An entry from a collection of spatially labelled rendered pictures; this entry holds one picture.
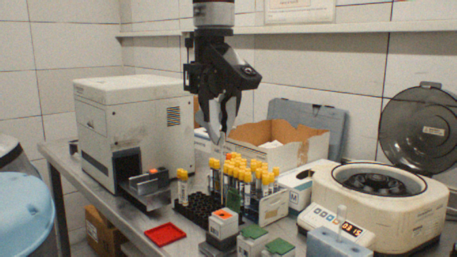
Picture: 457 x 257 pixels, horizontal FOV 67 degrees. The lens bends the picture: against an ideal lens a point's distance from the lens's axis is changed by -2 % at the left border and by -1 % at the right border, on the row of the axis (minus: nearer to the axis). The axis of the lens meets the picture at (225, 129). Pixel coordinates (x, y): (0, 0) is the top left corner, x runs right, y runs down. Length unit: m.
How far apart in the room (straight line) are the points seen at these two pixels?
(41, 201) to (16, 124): 1.82
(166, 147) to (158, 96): 0.16
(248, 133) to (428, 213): 0.61
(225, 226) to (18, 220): 0.41
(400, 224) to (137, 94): 0.69
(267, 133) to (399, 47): 0.50
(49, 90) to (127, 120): 1.32
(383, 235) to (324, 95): 0.57
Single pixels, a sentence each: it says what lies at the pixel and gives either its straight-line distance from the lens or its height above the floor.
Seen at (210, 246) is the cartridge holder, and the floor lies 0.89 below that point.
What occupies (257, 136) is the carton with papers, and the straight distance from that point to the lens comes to 1.21.
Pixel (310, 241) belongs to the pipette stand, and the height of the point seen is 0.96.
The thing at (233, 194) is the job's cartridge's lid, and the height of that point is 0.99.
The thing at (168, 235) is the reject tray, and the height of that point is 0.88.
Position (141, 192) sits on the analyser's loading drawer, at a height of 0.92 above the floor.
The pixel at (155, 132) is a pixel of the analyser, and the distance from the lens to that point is 1.02.
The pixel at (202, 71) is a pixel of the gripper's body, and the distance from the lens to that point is 0.63.
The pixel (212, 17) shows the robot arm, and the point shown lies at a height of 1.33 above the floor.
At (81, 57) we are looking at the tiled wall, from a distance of 2.30.
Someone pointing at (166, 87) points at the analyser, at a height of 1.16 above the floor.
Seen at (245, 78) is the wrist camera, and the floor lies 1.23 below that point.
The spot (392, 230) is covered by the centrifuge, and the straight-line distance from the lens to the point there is 0.75.
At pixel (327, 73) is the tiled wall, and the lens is 1.17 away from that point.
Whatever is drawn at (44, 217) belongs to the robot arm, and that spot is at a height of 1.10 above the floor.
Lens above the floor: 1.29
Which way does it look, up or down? 14 degrees down
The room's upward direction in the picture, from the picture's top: straight up
